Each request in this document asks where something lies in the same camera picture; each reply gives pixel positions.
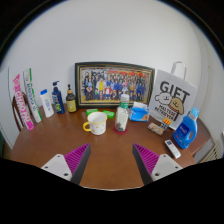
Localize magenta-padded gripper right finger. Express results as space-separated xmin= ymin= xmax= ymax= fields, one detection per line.
xmin=131 ymin=143 xmax=184 ymax=186

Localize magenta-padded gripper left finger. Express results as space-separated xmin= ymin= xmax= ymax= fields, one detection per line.
xmin=40 ymin=143 xmax=92 ymax=186

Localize clear green-labelled drink bottle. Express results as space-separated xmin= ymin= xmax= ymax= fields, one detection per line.
xmin=114 ymin=93 xmax=130 ymax=133

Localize white remote control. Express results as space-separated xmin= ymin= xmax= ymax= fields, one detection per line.
xmin=164 ymin=139 xmax=182 ymax=160

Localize small patterned pouch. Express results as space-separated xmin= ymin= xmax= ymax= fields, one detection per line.
xmin=147 ymin=122 xmax=165 ymax=136

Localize colourful puzzle cube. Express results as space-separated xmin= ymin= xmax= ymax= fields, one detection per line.
xmin=159 ymin=118 xmax=173 ymax=132

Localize flat round red coaster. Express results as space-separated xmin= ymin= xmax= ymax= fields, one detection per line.
xmin=112 ymin=124 xmax=129 ymax=135

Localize blue tissue pack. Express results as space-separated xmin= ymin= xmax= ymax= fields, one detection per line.
xmin=128 ymin=101 xmax=151 ymax=123

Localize blue detergent bottle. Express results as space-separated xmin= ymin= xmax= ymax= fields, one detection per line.
xmin=172 ymin=106 xmax=200 ymax=150

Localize brown bottle with yellow label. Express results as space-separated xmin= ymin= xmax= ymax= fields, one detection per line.
xmin=65 ymin=83 xmax=78 ymax=114

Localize dark blue pump bottle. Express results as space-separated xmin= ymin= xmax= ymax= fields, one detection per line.
xmin=51 ymin=80 xmax=66 ymax=115

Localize white bottle with blue cap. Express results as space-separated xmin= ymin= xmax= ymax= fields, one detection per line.
xmin=39 ymin=88 xmax=55 ymax=119

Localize white radiator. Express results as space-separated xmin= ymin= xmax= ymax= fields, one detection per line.
xmin=199 ymin=139 xmax=223 ymax=164

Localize white printed paper bag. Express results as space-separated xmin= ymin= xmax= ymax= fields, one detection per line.
xmin=148 ymin=60 xmax=198 ymax=130

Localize dark wooden chair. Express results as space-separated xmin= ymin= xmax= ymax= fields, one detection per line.
xmin=11 ymin=93 xmax=31 ymax=133

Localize tall green and white box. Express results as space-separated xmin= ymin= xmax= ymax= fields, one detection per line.
xmin=22 ymin=68 xmax=43 ymax=124

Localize tall pink printed box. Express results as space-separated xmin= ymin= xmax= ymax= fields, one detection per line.
xmin=12 ymin=73 xmax=35 ymax=132

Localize framed group picture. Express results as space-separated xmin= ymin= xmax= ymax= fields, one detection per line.
xmin=74 ymin=61 xmax=156 ymax=109

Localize white mug with yellow handle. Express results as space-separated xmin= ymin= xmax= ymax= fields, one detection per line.
xmin=82 ymin=111 xmax=108 ymax=136

